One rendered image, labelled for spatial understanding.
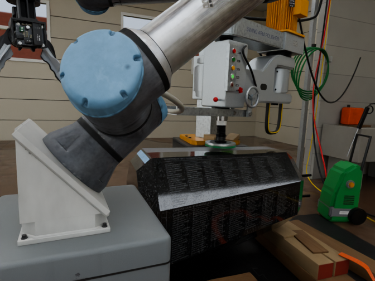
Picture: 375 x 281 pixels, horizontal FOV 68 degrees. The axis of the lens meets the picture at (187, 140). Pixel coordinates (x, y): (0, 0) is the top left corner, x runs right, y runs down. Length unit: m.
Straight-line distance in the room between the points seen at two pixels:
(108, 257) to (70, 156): 0.23
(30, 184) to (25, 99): 7.25
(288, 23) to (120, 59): 2.05
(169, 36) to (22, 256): 0.50
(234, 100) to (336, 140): 2.82
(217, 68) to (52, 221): 1.45
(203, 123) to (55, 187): 2.19
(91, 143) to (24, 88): 7.15
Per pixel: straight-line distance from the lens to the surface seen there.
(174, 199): 1.53
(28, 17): 0.78
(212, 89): 1.87
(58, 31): 7.88
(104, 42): 0.53
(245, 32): 1.96
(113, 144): 0.68
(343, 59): 4.92
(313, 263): 2.00
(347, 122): 4.79
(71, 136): 0.69
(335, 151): 4.50
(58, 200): 0.64
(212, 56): 1.89
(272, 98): 2.25
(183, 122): 8.36
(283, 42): 2.35
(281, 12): 2.46
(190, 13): 0.60
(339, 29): 4.87
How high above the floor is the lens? 1.15
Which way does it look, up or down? 8 degrees down
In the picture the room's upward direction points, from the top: 2 degrees clockwise
